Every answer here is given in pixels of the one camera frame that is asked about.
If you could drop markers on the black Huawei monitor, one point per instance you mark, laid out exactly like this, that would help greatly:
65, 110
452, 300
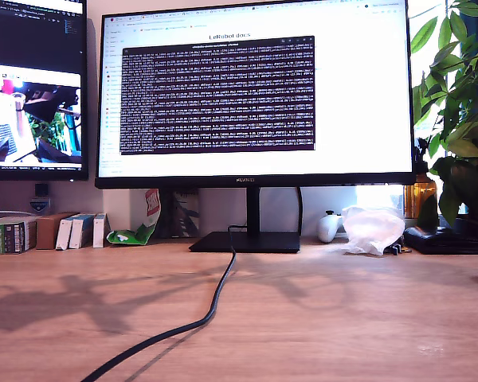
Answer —
183, 167

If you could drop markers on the black ASUS monitor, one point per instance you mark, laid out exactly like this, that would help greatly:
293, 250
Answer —
36, 40

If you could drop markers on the amber glass bottle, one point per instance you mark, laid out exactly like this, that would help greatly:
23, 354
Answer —
420, 195

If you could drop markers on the white plastic bag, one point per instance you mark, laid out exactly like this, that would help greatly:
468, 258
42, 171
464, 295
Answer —
374, 231

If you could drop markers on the brown cardboard box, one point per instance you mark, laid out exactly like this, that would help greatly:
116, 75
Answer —
47, 231

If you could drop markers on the grey patterned card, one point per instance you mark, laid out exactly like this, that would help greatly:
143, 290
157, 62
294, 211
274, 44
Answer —
185, 215

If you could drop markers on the white game controller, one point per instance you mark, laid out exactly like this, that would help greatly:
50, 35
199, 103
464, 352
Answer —
328, 228

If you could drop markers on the green leafy plant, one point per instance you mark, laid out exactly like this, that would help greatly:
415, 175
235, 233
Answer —
462, 131

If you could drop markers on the sanitizer bottle with blue label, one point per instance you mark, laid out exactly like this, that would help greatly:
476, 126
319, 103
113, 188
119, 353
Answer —
40, 205

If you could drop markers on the black plant pot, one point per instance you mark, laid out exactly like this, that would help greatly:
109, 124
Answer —
476, 232

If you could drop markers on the blue and white box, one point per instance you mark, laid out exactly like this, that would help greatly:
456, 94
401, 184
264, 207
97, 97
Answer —
99, 232
77, 232
63, 235

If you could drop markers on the green and white box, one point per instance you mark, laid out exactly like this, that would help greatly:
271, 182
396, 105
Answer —
12, 236

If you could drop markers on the black wallet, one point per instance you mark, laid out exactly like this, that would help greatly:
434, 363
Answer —
442, 240

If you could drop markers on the green Jenkki gum bag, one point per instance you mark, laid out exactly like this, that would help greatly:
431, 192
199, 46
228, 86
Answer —
137, 235

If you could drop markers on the small black yellow clip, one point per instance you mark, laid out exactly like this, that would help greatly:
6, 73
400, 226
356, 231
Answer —
398, 249

